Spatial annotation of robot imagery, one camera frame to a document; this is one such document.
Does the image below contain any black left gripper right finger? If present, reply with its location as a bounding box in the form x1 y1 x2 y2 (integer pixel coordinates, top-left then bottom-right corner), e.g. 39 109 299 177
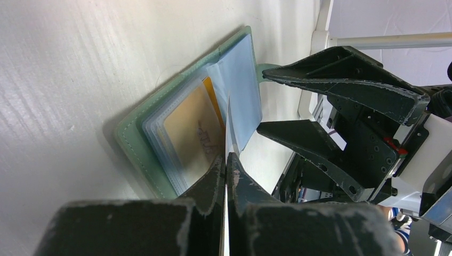
226 153 401 255

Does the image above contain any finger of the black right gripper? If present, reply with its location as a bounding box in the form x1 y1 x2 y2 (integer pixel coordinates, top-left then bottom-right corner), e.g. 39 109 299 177
257 119 375 202
262 46 430 126

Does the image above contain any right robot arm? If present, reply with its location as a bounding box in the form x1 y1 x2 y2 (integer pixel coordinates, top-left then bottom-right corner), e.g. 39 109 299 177
257 46 451 242

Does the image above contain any gold VIP card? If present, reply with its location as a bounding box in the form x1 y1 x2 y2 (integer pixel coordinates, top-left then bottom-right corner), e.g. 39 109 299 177
163 76 225 190

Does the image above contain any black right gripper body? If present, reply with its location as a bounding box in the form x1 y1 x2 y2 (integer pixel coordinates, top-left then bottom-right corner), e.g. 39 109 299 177
326 96 429 204

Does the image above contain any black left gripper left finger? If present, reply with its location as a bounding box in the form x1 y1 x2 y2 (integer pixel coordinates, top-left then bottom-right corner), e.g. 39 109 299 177
35 156 225 255

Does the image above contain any green leather card holder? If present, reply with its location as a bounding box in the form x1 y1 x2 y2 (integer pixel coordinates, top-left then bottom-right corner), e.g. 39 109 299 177
114 26 268 199

